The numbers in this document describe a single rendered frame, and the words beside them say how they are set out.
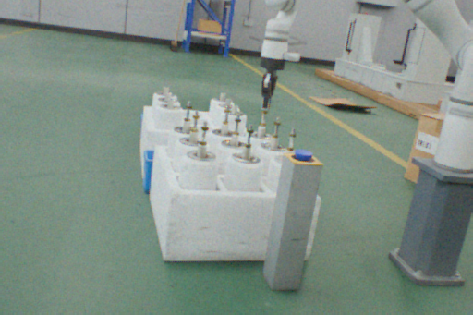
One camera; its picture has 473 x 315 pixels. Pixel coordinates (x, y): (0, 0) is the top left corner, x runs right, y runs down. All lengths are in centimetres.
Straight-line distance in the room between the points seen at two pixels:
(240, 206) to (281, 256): 16
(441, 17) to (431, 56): 319
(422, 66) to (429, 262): 319
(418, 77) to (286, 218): 344
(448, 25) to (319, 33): 657
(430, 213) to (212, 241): 56
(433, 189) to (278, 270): 45
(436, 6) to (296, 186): 54
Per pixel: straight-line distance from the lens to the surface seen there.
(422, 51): 441
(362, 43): 561
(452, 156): 131
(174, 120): 168
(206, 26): 690
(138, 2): 732
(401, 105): 425
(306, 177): 106
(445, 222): 134
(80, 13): 738
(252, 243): 124
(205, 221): 118
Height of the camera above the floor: 61
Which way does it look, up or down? 14 degrees down
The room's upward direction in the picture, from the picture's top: 8 degrees clockwise
